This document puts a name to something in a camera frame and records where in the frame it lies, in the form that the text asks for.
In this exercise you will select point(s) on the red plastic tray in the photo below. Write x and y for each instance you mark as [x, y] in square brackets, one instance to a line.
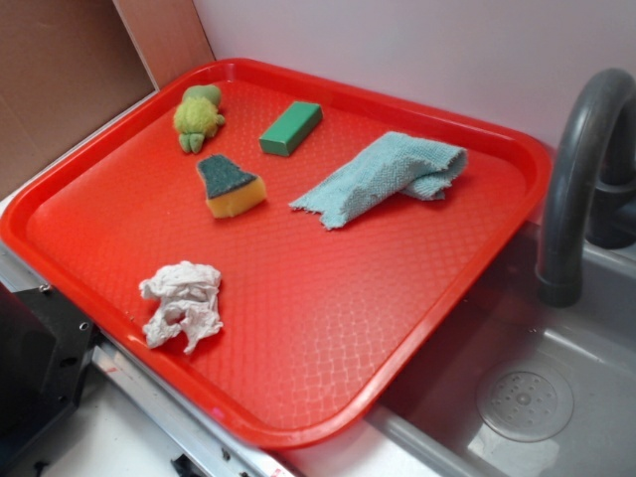
[317, 323]

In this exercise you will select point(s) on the light blue cloth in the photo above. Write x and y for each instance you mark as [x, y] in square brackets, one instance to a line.
[396, 163]

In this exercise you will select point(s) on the yellow green scrub sponge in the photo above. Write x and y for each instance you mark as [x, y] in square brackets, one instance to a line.
[230, 191]

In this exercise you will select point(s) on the green rectangular block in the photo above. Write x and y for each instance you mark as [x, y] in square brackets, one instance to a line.
[291, 128]

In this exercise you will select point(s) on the crumpled white paper towel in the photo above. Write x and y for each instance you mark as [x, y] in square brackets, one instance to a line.
[187, 296]

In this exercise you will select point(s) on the green plush turtle toy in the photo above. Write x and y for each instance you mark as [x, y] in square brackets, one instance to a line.
[198, 118]

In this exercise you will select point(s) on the grey plastic sink basin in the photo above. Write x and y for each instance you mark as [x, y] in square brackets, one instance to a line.
[508, 386]

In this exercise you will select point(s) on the grey sink faucet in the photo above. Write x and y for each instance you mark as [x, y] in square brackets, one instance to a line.
[591, 196]

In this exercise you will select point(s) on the brown cardboard panel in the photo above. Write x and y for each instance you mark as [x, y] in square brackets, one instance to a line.
[69, 67]

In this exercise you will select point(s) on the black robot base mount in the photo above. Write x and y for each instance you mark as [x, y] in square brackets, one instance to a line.
[46, 347]

